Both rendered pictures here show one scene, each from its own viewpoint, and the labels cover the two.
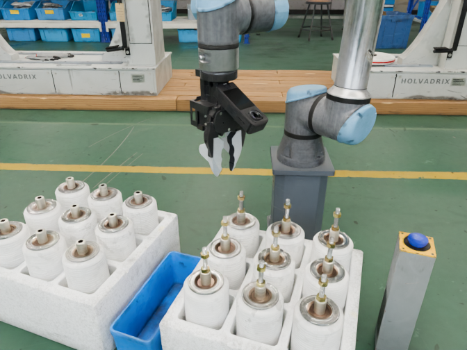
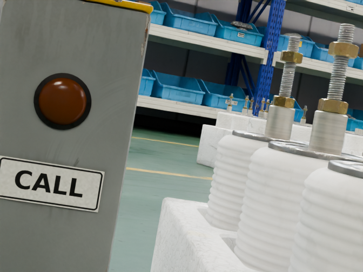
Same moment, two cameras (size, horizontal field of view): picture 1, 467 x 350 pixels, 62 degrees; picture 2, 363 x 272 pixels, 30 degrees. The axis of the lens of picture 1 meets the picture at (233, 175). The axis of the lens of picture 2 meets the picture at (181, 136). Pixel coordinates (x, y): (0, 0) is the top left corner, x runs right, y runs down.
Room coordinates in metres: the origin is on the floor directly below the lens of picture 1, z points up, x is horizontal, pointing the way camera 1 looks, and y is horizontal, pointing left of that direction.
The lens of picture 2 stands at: (1.01, -0.50, 0.27)
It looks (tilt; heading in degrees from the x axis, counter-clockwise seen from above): 3 degrees down; 153
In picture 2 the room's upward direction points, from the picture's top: 10 degrees clockwise
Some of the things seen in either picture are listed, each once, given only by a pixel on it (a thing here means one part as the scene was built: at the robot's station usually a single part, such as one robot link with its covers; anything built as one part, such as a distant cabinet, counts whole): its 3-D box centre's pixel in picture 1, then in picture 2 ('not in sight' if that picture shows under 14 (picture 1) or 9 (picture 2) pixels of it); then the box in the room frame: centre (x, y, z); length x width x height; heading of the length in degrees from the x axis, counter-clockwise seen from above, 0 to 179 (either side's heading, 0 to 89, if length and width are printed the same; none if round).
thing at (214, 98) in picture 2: not in sight; (217, 95); (-3.85, 2.29, 0.36); 0.50 x 0.38 x 0.21; 179
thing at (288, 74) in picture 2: (322, 290); (287, 81); (0.54, -0.17, 0.30); 0.01 x 0.01 x 0.08
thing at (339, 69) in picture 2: (329, 251); (337, 80); (0.65, -0.20, 0.30); 0.01 x 0.01 x 0.08
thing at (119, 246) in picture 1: (118, 252); not in sight; (0.83, 0.31, 0.16); 0.10 x 0.10 x 0.18
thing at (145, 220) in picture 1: (142, 228); not in sight; (0.94, 0.27, 0.16); 0.10 x 0.10 x 0.18
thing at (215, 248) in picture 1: (225, 248); not in sight; (0.73, 0.02, 0.25); 0.08 x 0.08 x 0.01
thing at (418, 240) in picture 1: (417, 241); not in sight; (0.67, -0.39, 0.32); 0.04 x 0.04 x 0.02
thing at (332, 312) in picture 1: (319, 310); (276, 141); (0.54, -0.17, 0.25); 0.08 x 0.08 x 0.01
